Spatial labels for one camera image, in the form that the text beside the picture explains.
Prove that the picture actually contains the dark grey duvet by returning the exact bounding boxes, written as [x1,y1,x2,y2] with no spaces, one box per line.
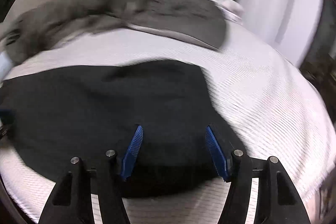
[0,0,227,67]

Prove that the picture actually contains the light blue pillow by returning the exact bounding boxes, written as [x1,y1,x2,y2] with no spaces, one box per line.
[0,52,14,80]

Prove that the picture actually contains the crumpled white sheet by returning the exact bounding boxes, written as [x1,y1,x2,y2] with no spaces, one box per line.
[157,0,244,23]

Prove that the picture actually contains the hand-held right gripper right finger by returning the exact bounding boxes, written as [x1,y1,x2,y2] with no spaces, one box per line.
[205,124,311,224]

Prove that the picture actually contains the black pants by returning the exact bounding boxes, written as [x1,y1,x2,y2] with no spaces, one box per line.
[0,60,248,198]

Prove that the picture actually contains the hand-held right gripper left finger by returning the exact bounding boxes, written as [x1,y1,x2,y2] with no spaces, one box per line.
[38,125,144,224]

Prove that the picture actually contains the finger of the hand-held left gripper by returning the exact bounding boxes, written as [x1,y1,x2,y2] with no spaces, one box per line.
[0,107,14,126]

